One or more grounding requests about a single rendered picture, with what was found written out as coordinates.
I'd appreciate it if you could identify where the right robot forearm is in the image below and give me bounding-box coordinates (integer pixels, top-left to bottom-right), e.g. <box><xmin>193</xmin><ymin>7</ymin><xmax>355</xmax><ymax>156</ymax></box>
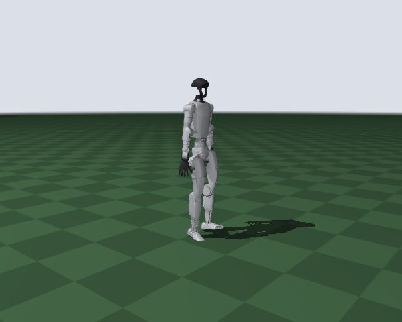
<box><xmin>182</xmin><ymin>128</ymin><xmax>191</xmax><ymax>159</ymax></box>

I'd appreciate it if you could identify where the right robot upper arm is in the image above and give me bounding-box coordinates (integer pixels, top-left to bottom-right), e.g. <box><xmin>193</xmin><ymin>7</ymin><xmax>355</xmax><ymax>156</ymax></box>
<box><xmin>183</xmin><ymin>103</ymin><xmax>196</xmax><ymax>137</ymax></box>

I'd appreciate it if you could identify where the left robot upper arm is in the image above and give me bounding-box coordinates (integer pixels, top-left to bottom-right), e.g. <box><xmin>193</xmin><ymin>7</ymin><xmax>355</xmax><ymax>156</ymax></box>
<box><xmin>209</xmin><ymin>104</ymin><xmax>214</xmax><ymax>133</ymax></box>

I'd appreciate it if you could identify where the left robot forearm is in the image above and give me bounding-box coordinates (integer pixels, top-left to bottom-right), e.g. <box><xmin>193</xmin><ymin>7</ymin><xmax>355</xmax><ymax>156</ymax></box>
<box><xmin>206</xmin><ymin>131</ymin><xmax>214</xmax><ymax>149</ymax></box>

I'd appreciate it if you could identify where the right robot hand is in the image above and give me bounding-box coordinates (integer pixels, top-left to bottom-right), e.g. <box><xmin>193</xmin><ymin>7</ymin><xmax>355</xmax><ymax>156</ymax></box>
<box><xmin>179</xmin><ymin>154</ymin><xmax>192</xmax><ymax>177</ymax></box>

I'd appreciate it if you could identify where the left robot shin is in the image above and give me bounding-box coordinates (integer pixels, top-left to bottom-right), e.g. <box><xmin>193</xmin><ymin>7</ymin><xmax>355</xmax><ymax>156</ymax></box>
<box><xmin>203</xmin><ymin>189</ymin><xmax>215</xmax><ymax>224</ymax></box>

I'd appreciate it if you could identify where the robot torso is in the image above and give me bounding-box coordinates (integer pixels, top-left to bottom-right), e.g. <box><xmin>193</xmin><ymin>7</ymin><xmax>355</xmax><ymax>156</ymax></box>
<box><xmin>189</xmin><ymin>99</ymin><xmax>211</xmax><ymax>160</ymax></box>

